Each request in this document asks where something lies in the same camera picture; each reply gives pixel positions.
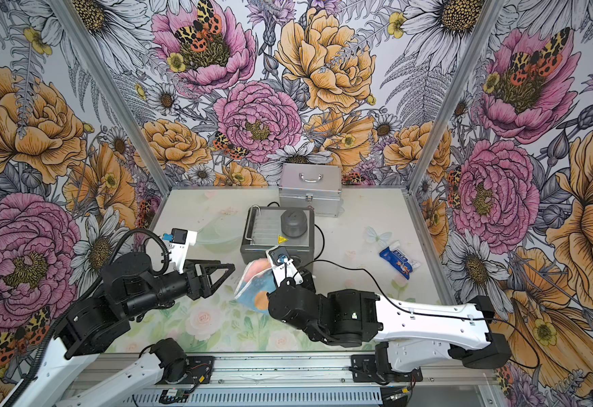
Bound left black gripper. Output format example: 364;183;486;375
124;258;236;318

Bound blue patterned cloth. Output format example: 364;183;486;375
234;259;277;315

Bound grey coffee machine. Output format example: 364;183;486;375
240;205;315;266

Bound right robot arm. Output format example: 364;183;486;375
267;283;512;374

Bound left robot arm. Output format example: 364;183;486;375
1;252;235;406

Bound silver aluminium case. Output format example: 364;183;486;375
279;164;342;217

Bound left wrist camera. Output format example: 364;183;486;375
162;228;198;273

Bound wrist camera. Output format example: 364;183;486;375
162;228;198;273
266;245;303;288

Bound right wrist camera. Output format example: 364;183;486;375
266;245;303;288

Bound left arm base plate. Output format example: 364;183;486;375
163;355;215;384

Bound aluminium front rail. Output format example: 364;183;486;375
66;350;506;407

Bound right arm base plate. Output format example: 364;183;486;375
348;353;423;386

